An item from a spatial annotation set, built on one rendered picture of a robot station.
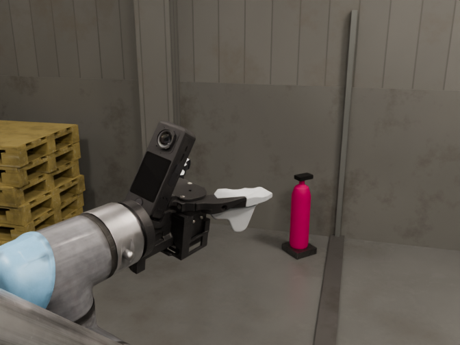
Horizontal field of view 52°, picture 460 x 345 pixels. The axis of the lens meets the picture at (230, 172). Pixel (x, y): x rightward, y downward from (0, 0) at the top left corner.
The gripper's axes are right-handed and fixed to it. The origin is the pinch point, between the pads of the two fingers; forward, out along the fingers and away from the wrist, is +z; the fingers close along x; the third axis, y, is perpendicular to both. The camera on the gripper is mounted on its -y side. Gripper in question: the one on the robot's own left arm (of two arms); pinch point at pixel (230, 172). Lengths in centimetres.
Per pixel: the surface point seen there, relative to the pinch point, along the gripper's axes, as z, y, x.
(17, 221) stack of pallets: 117, 162, -267
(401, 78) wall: 318, 29, -67
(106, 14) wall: 228, 13, -300
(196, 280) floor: 176, 178, -136
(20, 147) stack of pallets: 124, 104, -269
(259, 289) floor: 192, 172, -93
